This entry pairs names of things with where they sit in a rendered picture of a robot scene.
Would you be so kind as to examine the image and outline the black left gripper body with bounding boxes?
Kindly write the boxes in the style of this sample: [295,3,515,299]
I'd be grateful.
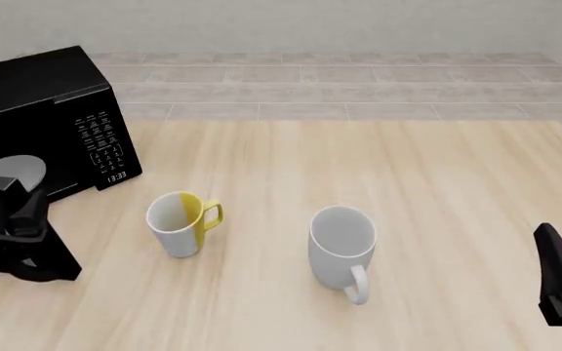
[0,230,49,259]

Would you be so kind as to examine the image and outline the grey microwave turntable plate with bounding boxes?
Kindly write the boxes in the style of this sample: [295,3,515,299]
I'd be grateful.
[0,154,48,193]

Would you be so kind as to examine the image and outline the black microwave door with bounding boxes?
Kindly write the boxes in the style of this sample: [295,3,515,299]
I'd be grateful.
[0,193,84,284]

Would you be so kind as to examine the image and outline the black microwave oven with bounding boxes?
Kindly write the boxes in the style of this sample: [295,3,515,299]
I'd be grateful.
[0,45,144,206]

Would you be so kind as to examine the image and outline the white and yellow mug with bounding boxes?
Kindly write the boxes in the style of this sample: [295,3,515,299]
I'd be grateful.
[144,190,224,259]

